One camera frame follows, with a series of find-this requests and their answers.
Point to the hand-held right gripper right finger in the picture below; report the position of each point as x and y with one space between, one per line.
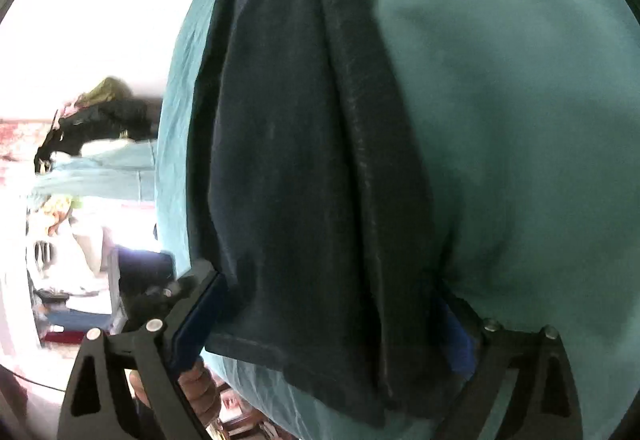
462 345

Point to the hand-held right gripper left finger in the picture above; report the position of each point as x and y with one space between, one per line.
200 320

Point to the dark denim jeans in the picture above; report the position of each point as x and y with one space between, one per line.
300 170

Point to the person's left hand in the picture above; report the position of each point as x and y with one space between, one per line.
202 392

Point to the orange floral cloth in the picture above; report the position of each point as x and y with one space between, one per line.
57 215

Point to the black hanging jacket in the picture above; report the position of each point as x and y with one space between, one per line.
105 120

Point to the pink floral curtain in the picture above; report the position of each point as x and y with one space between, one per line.
25 138

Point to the olive green bag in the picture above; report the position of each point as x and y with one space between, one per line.
110 90

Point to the bed with teal sheet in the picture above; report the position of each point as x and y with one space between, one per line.
525 120

